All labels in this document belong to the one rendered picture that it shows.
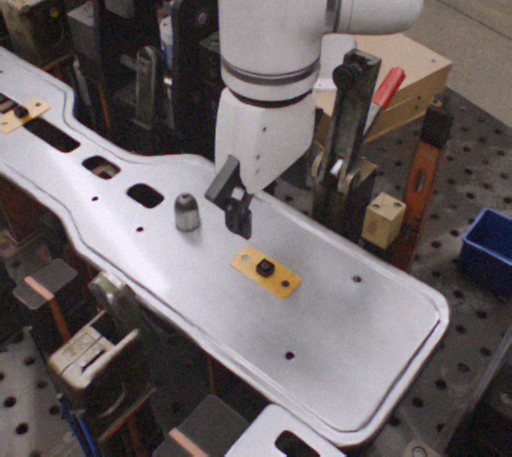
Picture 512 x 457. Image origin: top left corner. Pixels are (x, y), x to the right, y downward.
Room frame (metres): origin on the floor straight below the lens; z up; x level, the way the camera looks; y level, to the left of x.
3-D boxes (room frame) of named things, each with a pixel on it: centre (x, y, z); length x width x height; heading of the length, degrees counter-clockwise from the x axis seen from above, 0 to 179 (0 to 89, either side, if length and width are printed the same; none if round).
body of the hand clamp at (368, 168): (0.58, -0.12, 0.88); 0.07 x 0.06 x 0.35; 141
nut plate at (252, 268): (0.46, -0.02, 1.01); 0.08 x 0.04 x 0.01; 51
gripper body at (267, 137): (0.46, -0.02, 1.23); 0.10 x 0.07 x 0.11; 141
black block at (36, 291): (0.44, 0.24, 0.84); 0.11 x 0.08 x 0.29; 141
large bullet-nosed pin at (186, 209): (0.53, 0.08, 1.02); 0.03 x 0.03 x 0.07
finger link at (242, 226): (0.41, 0.02, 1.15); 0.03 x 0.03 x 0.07; 51
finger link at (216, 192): (0.42, 0.01, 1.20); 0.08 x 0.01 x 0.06; 141
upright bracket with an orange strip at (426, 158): (0.51, -0.19, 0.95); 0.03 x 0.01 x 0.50; 51
